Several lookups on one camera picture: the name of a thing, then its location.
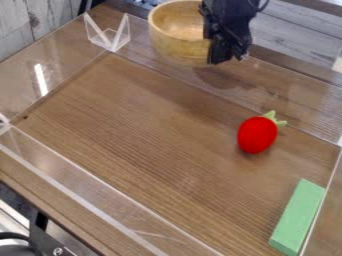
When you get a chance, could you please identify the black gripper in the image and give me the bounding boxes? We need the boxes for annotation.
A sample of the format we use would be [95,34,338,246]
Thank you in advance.
[199,0,259,65]

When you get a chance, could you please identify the black cable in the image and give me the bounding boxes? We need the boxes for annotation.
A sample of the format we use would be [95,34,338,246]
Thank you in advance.
[0,231,32,248]

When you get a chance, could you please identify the clear acrylic corner bracket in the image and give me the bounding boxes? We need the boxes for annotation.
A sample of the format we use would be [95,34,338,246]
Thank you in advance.
[83,13,131,53]

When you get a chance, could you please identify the clear acrylic tray wall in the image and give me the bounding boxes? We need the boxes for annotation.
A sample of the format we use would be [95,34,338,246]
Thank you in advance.
[0,113,221,256]

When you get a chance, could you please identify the wooden bowl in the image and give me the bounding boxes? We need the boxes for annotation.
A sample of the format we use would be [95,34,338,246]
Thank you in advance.
[148,0,211,66]

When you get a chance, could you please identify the green foam block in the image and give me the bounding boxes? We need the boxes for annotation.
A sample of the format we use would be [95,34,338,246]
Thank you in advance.
[269,179,325,256]

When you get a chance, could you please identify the red toy strawberry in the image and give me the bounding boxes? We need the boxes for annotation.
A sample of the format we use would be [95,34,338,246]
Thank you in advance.
[237,110,287,154]

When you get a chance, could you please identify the black table leg bracket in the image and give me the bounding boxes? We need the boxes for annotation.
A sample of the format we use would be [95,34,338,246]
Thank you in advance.
[29,212,96,256]

